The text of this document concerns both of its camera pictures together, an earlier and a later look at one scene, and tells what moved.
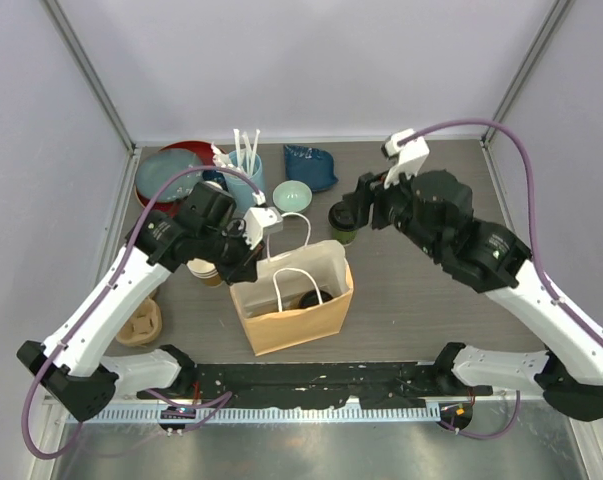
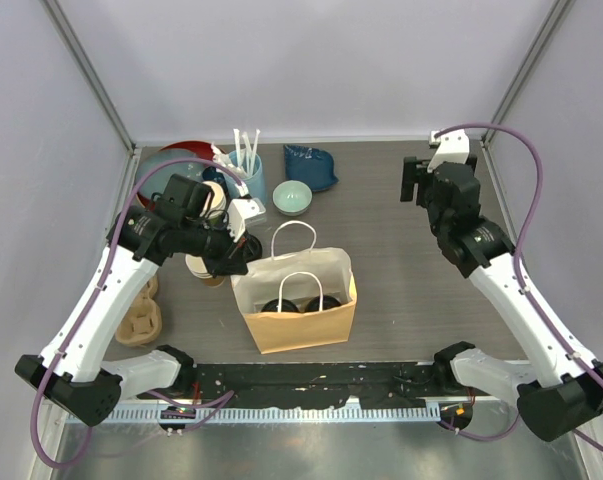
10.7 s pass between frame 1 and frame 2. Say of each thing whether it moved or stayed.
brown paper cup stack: stayed
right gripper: moved
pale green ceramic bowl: stayed
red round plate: stayed
